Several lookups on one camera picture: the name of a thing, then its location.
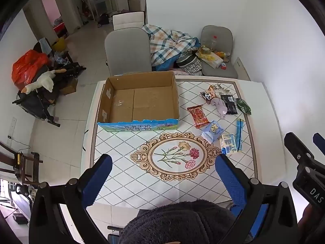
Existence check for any yellow patterned tissue box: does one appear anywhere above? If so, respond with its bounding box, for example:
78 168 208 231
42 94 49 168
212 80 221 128
196 51 223 69

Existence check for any white goose plush toy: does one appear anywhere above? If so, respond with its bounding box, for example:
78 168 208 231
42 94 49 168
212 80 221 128
21 68 67 94

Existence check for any clear plastic bottle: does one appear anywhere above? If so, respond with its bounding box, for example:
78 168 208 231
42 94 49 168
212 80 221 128
210 35 218 51

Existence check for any orange panda snack packet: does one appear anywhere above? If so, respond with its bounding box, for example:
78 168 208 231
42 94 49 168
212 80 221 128
200 85 217 104

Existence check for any plaid blanket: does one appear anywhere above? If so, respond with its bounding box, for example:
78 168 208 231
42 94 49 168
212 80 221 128
142 24 199 71

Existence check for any blue tissue pack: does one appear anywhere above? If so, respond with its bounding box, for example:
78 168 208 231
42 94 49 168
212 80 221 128
201 121 224 144

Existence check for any dark wooden chair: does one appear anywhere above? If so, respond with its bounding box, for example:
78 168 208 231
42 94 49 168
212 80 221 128
1 142 43 187

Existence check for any black snack packet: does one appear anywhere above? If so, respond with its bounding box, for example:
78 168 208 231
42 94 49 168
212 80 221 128
220 95 238 115

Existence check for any red plastic bag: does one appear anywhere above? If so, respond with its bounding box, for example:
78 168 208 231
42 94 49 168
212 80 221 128
12 50 51 90

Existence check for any small cardboard box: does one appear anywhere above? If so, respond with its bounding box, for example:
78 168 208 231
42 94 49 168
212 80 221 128
60 78 78 95

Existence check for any green snack packet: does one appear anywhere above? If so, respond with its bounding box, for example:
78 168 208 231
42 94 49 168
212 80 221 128
236 98 252 115

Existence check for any grey office chair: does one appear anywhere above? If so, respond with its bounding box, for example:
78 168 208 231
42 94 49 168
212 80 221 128
104 27 152 76

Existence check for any white chair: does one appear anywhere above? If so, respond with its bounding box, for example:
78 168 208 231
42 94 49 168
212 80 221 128
112 11 144 30

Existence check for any lilac soft cloth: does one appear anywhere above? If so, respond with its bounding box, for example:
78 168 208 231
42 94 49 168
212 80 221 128
210 98 228 119

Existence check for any blue long stick packet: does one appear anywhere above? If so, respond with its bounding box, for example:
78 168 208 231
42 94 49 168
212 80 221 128
235 119 244 151

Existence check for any dark fleece sleeve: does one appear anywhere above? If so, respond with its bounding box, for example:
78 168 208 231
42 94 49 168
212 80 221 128
119 199 236 243

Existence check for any grey cushioned chair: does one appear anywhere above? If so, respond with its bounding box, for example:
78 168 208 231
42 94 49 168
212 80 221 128
200 25 238 79

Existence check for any white blue carton pack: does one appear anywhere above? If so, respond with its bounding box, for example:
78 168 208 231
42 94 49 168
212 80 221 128
220 134 237 155

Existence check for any red snack packet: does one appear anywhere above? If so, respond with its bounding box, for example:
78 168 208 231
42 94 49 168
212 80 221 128
187 105 210 129

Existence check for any black white patterned hat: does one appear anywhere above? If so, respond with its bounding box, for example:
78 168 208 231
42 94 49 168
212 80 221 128
176 51 202 74

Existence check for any yellow bucket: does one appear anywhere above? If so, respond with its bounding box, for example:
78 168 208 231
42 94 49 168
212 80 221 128
51 37 67 52

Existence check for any tape roll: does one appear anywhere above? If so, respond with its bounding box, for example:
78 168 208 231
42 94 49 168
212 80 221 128
200 46 211 54

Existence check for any black stroller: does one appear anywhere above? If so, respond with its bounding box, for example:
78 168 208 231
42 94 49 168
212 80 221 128
12 37 87 127

